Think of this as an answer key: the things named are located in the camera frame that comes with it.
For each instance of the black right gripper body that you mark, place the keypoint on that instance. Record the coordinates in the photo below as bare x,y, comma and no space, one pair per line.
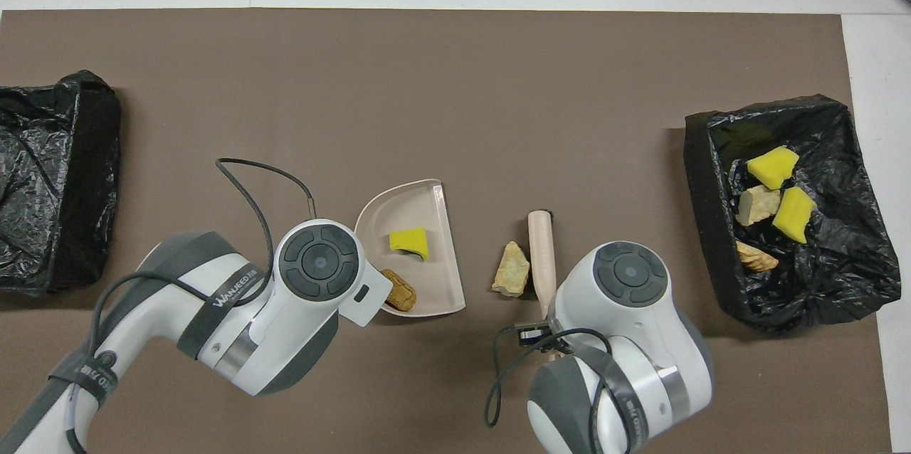
532,334

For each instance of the pale crusty bread chunk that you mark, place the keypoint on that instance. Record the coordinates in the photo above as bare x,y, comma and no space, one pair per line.
512,270

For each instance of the beige plastic dustpan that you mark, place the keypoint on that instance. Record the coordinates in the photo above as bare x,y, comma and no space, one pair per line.
427,283

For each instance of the brown bread roll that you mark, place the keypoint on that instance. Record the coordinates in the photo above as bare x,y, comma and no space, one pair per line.
401,292

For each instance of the yellow sponge piece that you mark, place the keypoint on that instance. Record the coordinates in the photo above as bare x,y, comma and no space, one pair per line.
793,215
410,240
772,167

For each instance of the small golden croissant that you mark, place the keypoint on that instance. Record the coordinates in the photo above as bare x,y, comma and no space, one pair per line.
758,258
756,206

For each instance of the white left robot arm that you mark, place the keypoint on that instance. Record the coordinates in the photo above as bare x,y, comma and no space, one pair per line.
235,326

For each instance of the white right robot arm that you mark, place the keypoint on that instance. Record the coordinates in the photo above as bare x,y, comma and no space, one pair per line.
626,340

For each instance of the black bag lined bin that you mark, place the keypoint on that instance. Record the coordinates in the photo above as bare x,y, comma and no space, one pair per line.
840,276
57,176

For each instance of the brown paper table mat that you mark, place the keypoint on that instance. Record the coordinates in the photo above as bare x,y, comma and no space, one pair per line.
498,119

